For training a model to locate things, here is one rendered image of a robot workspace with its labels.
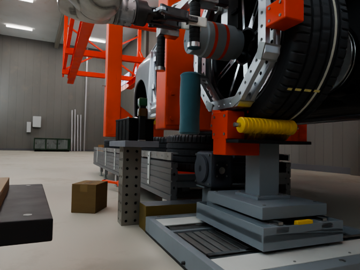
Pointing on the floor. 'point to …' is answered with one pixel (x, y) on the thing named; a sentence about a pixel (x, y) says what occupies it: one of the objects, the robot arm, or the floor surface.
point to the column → (129, 186)
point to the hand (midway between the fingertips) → (194, 23)
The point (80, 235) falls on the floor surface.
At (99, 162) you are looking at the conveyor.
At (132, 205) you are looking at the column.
